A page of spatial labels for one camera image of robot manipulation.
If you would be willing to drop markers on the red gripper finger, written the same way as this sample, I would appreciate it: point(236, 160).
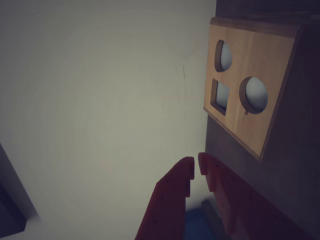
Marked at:
point(250, 220)
point(167, 212)

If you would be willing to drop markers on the wooden shape sorter box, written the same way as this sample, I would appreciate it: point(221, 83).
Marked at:
point(250, 62)

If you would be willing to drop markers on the small blue object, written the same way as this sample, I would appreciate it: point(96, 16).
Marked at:
point(193, 217)

